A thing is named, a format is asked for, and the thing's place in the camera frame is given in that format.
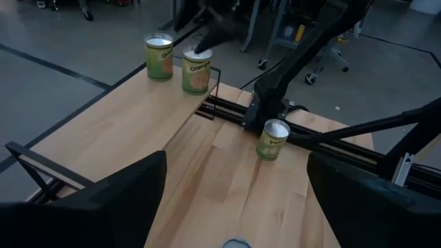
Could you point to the silver frame bracket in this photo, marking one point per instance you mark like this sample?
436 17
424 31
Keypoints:
403 170

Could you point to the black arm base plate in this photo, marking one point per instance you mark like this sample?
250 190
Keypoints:
253 120

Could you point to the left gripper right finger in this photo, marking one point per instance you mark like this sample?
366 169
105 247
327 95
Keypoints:
379 220

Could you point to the grey office chair base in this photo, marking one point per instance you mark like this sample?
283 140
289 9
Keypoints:
327 55

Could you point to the yellow bottle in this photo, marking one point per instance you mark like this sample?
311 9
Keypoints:
299 32

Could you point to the wooden shelf board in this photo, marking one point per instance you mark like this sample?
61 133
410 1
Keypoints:
113 120

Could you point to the small teal pink can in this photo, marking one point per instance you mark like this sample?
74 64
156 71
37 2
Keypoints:
237 244

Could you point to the black table frame rails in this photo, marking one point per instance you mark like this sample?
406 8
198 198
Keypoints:
225 106

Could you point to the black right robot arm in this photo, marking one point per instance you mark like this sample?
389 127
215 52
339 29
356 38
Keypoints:
293 65

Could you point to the green pears can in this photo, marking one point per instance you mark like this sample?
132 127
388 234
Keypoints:
272 143

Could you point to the green oranges can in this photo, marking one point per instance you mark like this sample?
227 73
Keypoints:
158 58
196 74

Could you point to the grey wheeled cart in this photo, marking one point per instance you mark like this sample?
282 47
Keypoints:
249 27

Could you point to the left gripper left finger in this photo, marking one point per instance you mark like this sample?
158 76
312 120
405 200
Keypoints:
69 224

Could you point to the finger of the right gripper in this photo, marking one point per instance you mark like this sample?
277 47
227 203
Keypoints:
215 38

